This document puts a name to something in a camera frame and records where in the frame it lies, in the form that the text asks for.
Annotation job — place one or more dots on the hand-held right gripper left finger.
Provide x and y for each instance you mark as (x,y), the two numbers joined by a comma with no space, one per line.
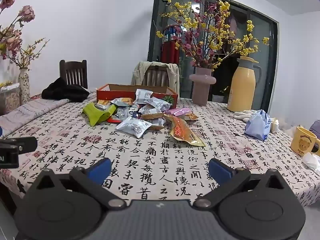
(100,168)

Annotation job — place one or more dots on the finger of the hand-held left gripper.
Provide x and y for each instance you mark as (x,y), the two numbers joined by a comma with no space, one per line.
(23,144)

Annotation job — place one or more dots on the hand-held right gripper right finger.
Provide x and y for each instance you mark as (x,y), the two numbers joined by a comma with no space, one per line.
(220,168)

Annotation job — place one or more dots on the large orange gold snack packet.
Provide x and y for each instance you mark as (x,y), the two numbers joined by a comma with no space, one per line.
(183,131)

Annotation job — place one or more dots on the white silver snack packet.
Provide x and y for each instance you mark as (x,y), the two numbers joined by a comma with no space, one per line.
(143,96)
(133,127)

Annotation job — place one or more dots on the green snack packet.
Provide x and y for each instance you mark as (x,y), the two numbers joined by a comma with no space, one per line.
(96,113)

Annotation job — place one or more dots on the small orange snack packet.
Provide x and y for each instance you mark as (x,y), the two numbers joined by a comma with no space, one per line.
(192,116)

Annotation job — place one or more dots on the pink snack packet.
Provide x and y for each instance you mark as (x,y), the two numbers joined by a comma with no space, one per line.
(178,111)

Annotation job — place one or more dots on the red cardboard box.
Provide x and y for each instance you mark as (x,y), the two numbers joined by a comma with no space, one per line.
(120,95)

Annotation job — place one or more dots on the pile of assorted snack packets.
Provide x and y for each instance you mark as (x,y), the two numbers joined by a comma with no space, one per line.
(152,110)

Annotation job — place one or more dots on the folded patterned cloth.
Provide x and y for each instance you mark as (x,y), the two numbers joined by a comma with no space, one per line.
(32,110)

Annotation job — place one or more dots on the clear storage box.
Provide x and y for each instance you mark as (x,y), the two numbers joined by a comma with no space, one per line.
(10,100)

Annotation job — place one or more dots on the blue white plastic bag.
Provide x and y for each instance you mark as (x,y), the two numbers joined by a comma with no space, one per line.
(257,126)

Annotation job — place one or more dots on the patterned tall vase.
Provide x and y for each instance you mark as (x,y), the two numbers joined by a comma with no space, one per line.
(24,87)

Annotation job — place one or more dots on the white gloves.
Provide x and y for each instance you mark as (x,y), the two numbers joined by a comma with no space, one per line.
(243,115)

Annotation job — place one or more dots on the black cloth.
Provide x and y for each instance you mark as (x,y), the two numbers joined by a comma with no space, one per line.
(63,92)

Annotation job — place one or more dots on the small white pack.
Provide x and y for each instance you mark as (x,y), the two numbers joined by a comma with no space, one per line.
(274,125)

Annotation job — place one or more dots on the yellow thermos jug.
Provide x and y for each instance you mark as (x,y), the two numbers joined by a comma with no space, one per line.
(241,90)

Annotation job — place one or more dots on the dark wooden chair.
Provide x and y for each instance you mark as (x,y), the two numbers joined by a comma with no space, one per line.
(73,73)

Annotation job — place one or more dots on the yellow bear mug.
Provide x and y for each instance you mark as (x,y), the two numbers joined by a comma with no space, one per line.
(302,141)

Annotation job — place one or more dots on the white tissue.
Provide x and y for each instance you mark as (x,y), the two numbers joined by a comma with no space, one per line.
(312,162)

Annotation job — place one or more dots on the chair with beige jacket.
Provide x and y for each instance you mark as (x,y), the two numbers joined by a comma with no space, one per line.
(137,76)

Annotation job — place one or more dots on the hanging red garment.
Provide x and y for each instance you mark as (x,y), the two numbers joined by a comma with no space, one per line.
(171,50)

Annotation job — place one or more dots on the pink vase with flowers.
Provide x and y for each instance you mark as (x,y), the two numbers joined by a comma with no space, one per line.
(260,45)

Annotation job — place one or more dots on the yellow and pink flower branches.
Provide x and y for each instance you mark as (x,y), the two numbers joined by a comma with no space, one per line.
(207,35)

